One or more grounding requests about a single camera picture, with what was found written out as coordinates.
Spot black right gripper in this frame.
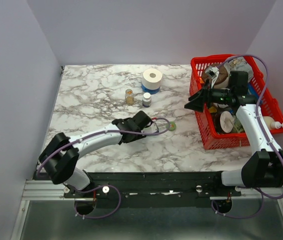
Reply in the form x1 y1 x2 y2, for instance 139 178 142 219
184 79 234 113

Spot green bottle cap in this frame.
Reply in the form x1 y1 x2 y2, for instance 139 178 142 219
166 121 177 132

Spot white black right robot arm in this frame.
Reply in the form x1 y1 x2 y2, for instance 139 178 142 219
184 70 283 196

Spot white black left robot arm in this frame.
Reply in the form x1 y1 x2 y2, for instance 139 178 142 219
38 110 153 198

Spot brown wrapped roll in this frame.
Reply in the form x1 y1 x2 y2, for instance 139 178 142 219
201 66 229 89

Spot red plastic basket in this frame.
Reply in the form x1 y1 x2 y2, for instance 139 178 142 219
189 54 283 150

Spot clear jar yellow capsules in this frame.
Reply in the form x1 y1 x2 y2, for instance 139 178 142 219
125 89 135 106

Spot white pill bottle blue label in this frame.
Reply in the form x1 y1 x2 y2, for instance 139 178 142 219
142 92 152 108

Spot blue tape roll base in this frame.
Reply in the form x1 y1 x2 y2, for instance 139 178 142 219
140 82 162 95

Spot white paper roll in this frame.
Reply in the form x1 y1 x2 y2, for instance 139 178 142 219
141 68 163 90

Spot grey crumpled bag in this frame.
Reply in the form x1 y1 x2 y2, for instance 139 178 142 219
223 56 254 83

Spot cream squeeze bottle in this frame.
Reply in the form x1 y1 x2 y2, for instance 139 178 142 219
263 116 283 130

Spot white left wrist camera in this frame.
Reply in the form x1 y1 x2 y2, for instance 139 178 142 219
141 122 159 134

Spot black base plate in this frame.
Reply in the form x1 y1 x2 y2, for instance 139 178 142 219
62 172 247 214

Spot aluminium rail frame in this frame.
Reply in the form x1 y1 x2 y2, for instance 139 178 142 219
21 180 283 201

